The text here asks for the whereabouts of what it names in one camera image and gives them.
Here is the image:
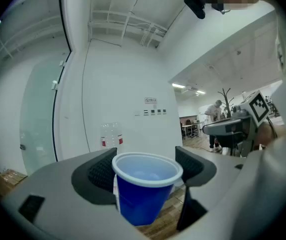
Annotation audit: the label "row of wall switches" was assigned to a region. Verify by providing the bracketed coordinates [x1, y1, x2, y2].
[133, 108, 169, 117]

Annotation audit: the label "dark wooden coat rack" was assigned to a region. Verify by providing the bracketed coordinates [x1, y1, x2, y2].
[217, 87, 235, 119]

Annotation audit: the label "clear plastic container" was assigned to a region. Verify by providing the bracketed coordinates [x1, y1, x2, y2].
[99, 122, 124, 149]

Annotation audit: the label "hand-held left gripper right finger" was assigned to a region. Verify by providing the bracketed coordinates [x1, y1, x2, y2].
[174, 145, 218, 188]

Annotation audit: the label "person's right forearm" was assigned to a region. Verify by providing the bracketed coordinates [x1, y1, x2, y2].
[254, 121, 286, 151]

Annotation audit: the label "brown cardboard box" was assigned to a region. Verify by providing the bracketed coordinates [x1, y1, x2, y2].
[0, 168, 28, 185]

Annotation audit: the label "blue plastic cup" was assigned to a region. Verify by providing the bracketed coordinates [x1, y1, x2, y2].
[111, 151, 184, 227]

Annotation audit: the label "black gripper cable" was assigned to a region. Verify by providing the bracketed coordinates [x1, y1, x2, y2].
[266, 116, 279, 138]

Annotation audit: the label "frosted glass door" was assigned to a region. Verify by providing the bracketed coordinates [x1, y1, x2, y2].
[19, 55, 72, 177]

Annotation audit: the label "white table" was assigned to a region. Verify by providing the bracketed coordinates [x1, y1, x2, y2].
[181, 120, 206, 140]

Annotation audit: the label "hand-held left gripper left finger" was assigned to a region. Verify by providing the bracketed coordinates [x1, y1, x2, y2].
[70, 147, 118, 206]

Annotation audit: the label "white ceiling pipes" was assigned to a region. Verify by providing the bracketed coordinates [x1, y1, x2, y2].
[87, 8, 169, 49]

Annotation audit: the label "black head-worn camera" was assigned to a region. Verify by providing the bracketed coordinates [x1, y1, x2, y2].
[183, 0, 207, 20]

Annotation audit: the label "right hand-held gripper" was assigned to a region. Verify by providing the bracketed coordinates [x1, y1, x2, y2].
[202, 90, 271, 158]

